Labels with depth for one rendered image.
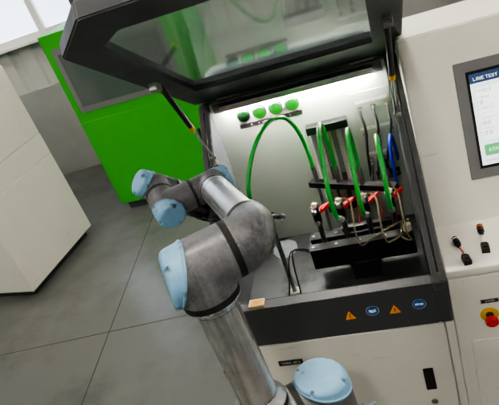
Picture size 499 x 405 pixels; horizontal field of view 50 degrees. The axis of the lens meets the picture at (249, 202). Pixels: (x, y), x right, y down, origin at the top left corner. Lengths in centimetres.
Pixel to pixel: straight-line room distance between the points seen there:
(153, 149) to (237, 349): 358
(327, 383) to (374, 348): 62
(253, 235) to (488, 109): 95
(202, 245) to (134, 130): 359
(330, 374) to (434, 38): 97
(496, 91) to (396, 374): 93
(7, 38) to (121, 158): 213
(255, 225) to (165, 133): 350
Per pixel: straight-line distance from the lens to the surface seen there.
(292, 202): 209
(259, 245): 97
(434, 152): 171
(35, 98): 629
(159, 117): 439
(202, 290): 97
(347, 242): 179
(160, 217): 132
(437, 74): 167
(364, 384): 193
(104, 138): 465
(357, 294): 164
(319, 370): 123
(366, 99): 189
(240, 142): 198
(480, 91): 169
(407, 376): 190
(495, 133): 172
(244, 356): 108
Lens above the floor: 203
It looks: 28 degrees down
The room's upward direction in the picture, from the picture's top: 21 degrees counter-clockwise
